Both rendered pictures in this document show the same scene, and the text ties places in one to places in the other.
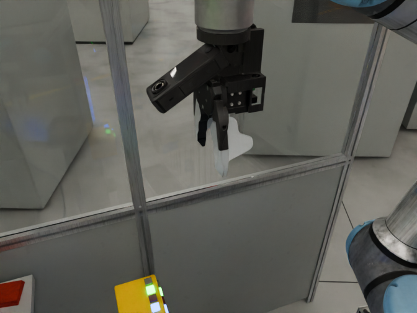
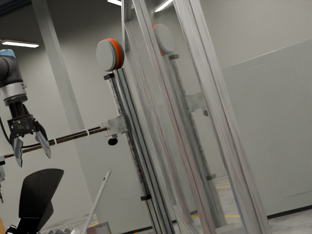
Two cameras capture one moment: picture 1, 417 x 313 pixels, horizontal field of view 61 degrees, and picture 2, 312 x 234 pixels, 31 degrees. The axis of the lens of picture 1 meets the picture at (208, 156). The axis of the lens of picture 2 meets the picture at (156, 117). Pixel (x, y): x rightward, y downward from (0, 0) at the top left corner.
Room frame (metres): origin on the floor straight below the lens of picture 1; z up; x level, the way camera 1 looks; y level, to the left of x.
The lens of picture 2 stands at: (1.37, -1.60, 1.43)
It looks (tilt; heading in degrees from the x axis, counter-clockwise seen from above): 2 degrees up; 107
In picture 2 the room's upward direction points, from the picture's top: 17 degrees counter-clockwise
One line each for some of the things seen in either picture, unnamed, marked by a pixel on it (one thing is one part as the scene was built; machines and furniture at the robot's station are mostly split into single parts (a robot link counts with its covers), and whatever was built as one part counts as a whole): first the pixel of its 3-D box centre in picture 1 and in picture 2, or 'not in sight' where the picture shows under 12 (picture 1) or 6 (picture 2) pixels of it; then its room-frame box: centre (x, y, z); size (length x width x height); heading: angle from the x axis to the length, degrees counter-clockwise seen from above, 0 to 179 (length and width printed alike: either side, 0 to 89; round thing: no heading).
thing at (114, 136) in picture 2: not in sight; (112, 140); (0.39, 0.87, 1.48); 0.05 x 0.04 x 0.05; 56
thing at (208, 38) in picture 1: (227, 71); (20, 117); (0.47, -0.03, 1.62); 0.09 x 0.08 x 0.12; 111
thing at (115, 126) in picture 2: not in sight; (114, 126); (0.41, 0.90, 1.54); 0.10 x 0.07 x 0.08; 56
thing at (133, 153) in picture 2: not in sight; (127, 136); (0.44, 0.94, 1.48); 0.05 x 0.03 x 0.62; 146
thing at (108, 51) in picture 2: not in sight; (110, 55); (0.46, 0.98, 1.88); 0.17 x 0.15 x 0.16; 111
